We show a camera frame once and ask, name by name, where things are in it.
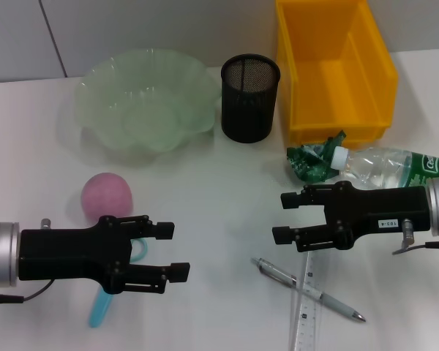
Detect pink peach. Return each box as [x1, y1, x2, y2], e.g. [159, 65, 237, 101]
[80, 172, 134, 219]

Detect blue capped scissors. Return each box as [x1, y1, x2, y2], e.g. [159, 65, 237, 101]
[87, 239, 149, 329]

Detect clear plastic ruler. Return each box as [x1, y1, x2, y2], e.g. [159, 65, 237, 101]
[290, 252, 329, 351]

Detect grey white ballpoint pen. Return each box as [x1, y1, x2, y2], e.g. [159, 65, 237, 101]
[250, 257, 367, 323]

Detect yellow plastic bin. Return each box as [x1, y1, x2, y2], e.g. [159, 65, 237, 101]
[276, 0, 399, 149]

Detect clear green-label water bottle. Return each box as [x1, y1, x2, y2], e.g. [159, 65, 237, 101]
[331, 145, 439, 191]

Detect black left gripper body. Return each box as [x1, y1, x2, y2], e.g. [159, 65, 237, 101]
[18, 215, 133, 295]

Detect translucent green wavy fruit plate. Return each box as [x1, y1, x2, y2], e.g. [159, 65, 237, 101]
[75, 48, 222, 153]

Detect black mesh pen holder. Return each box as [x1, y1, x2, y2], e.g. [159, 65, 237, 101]
[220, 53, 282, 144]

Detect green plastic wrapper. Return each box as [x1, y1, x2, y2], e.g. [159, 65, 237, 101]
[285, 129, 348, 184]

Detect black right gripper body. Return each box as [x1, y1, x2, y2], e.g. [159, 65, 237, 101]
[323, 181, 432, 252]

